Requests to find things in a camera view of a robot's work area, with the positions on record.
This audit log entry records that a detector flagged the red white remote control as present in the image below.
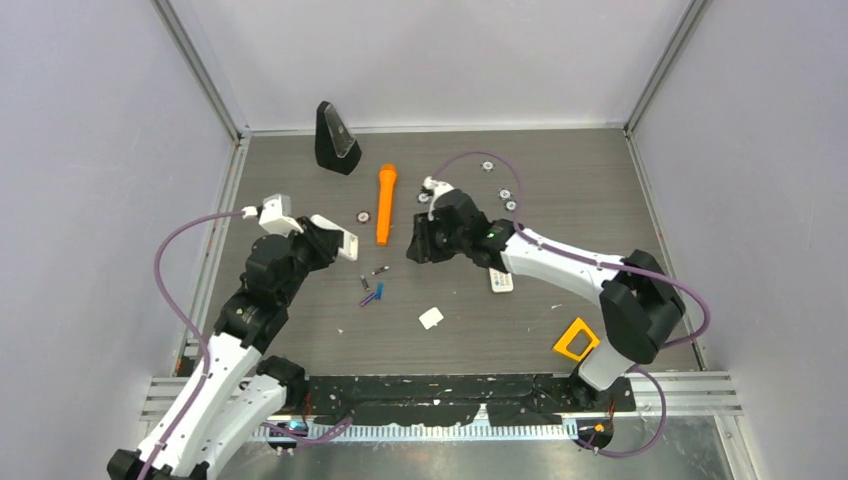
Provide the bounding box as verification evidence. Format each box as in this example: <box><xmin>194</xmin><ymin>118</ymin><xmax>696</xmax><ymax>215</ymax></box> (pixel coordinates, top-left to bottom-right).
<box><xmin>309</xmin><ymin>214</ymin><xmax>360</xmax><ymax>262</ymax></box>

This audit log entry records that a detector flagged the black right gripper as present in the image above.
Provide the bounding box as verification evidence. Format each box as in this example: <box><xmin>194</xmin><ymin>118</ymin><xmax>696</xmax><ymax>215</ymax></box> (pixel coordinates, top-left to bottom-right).
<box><xmin>406</xmin><ymin>213</ymin><xmax>468</xmax><ymax>267</ymax></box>

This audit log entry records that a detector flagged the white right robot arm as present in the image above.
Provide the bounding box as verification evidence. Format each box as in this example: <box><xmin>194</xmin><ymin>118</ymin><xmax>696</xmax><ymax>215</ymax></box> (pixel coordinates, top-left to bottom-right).
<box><xmin>406</xmin><ymin>179</ymin><xmax>685</xmax><ymax>411</ymax></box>

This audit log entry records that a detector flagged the yellow triangular frame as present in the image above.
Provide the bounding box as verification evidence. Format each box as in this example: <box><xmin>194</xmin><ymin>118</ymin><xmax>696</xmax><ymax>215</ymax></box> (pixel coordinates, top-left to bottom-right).
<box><xmin>552</xmin><ymin>317</ymin><xmax>600</xmax><ymax>363</ymax></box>

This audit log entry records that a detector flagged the purple battery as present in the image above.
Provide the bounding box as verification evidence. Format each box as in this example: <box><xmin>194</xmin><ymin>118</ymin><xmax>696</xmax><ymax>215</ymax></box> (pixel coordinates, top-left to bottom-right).
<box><xmin>359</xmin><ymin>293</ymin><xmax>376</xmax><ymax>307</ymax></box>

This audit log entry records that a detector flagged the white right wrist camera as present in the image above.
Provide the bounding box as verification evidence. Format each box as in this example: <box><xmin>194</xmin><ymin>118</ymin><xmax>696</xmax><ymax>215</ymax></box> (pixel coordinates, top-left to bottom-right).
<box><xmin>422</xmin><ymin>176</ymin><xmax>454</xmax><ymax>221</ymax></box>

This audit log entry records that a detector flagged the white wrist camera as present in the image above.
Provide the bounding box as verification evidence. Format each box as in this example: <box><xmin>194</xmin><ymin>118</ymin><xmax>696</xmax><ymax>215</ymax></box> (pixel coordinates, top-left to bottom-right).
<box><xmin>240</xmin><ymin>193</ymin><xmax>304</xmax><ymax>238</ymax></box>
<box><xmin>422</xmin><ymin>176</ymin><xmax>454</xmax><ymax>221</ymax></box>

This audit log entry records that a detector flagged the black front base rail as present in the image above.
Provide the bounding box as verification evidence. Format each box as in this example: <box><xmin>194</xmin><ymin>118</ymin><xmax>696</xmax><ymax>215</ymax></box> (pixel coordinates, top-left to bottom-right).
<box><xmin>308</xmin><ymin>373</ymin><xmax>636</xmax><ymax>427</ymax></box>

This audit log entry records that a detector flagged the black wedge stand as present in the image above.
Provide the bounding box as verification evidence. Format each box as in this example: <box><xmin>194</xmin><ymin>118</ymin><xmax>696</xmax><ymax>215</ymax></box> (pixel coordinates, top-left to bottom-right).
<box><xmin>314</xmin><ymin>101</ymin><xmax>362</xmax><ymax>176</ymax></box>

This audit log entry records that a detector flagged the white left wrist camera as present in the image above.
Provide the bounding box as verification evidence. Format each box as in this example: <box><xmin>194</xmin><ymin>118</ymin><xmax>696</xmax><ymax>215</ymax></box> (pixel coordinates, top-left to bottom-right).
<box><xmin>240</xmin><ymin>193</ymin><xmax>304</xmax><ymax>238</ymax></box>

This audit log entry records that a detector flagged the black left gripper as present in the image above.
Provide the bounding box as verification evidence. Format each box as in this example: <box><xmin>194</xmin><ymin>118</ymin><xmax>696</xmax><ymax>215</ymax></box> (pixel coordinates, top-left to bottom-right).
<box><xmin>276</xmin><ymin>216</ymin><xmax>340</xmax><ymax>305</ymax></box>

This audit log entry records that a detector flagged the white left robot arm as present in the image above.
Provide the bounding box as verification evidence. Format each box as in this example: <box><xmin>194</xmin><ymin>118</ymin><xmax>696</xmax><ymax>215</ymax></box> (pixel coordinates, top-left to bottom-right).
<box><xmin>107</xmin><ymin>215</ymin><xmax>359</xmax><ymax>479</ymax></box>

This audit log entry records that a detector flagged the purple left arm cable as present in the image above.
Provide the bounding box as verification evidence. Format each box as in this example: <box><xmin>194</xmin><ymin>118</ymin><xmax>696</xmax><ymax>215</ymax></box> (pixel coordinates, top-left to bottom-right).
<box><xmin>135</xmin><ymin>208</ymin><xmax>260</xmax><ymax>480</ymax></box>

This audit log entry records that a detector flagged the white battery cover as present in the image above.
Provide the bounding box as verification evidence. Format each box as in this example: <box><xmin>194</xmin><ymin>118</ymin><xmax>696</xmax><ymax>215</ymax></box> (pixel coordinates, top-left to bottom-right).
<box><xmin>418</xmin><ymin>307</ymin><xmax>444</xmax><ymax>330</ymax></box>

